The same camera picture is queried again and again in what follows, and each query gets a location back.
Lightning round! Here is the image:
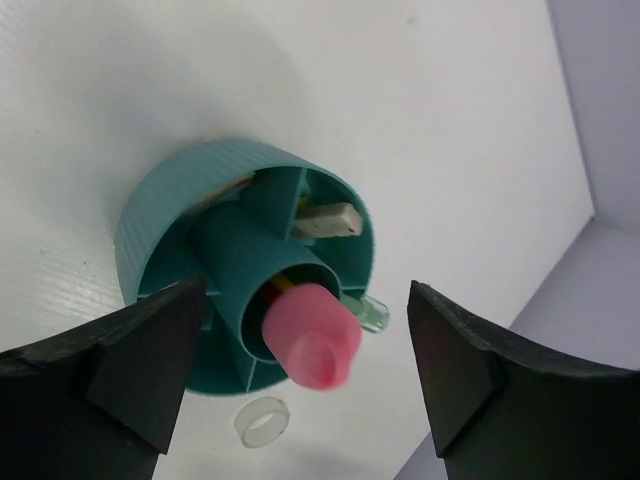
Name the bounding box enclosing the grey white eraser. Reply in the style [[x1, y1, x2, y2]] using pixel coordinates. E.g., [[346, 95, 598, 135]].
[[292, 203, 364, 239]]

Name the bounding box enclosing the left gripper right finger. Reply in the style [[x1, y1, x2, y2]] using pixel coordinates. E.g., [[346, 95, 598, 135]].
[[407, 281, 639, 479]]

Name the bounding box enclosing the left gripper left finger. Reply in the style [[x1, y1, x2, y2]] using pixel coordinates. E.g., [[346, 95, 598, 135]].
[[1, 276, 207, 479]]

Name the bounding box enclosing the pink capped crayon tube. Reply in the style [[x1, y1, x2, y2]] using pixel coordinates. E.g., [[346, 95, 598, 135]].
[[261, 273, 362, 391]]

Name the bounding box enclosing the clear tape roll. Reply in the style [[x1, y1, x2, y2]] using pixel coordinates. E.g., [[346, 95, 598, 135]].
[[233, 396, 290, 449]]

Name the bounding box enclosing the teal round desk organizer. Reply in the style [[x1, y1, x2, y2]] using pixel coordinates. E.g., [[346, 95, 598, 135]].
[[115, 139, 374, 396]]

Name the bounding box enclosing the green translucent highlighter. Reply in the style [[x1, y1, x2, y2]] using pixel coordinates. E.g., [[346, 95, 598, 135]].
[[341, 295, 390, 334]]

